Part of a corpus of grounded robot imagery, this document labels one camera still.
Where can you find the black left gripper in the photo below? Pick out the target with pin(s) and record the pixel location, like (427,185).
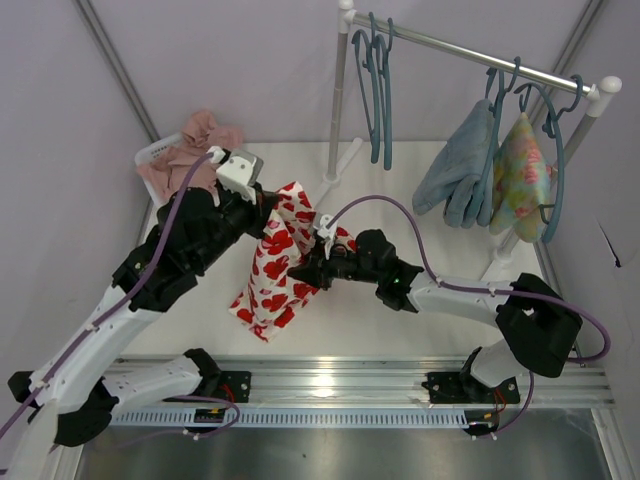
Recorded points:
(261,212)

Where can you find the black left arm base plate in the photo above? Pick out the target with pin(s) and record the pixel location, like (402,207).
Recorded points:
(234,386)

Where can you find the pastel floral garment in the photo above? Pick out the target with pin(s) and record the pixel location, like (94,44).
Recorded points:
(499,220)

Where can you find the light blue fleece garment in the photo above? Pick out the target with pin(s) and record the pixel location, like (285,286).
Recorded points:
(455,174)

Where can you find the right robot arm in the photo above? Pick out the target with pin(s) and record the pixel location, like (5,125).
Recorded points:
(538,332)

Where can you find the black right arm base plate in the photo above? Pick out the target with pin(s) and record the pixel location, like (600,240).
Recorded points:
(450,387)

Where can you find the teal hanger with floral garment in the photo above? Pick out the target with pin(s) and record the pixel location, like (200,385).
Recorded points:
(528,179)

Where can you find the white plastic laundry basket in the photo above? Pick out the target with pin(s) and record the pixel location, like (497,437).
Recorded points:
(148,154)

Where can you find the teal hanger with blue garment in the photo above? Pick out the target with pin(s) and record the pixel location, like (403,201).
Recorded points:
(495,108)

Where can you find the grey corner frame post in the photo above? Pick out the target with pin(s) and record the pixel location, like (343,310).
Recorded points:
(112,59)

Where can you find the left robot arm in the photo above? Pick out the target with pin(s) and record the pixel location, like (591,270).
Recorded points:
(193,230)

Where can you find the pink crumpled garment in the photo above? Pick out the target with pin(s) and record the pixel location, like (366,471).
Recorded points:
(201,131)

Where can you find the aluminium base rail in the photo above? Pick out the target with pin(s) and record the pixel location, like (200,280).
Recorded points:
(393,382)

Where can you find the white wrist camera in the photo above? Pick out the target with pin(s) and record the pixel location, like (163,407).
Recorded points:
(236,171)
(325,227)

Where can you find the white slotted cable duct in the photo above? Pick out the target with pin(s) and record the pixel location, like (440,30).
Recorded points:
(262,417)

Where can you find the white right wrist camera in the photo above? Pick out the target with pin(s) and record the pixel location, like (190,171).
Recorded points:
(325,227)

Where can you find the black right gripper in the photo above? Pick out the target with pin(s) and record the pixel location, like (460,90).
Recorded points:
(320,268)

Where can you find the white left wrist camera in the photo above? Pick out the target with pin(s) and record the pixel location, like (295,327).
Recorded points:
(236,171)

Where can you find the red poppy print skirt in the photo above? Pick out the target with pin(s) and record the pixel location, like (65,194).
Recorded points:
(271,299)

